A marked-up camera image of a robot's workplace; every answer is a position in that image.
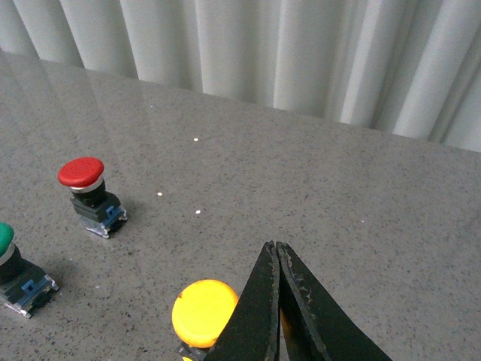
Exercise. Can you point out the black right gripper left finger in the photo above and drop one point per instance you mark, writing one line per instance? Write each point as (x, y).
(253, 331)

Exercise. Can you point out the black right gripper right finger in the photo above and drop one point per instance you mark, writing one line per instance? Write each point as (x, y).
(315, 326)

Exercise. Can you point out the yellow mushroom push button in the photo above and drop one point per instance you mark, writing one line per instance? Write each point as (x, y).
(199, 315)

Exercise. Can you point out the red mushroom push button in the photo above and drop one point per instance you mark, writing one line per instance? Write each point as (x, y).
(100, 210)

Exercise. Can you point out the green mushroom push button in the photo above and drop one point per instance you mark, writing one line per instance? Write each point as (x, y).
(25, 286)

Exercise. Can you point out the white pleated curtain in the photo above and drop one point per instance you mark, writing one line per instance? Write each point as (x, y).
(410, 68)

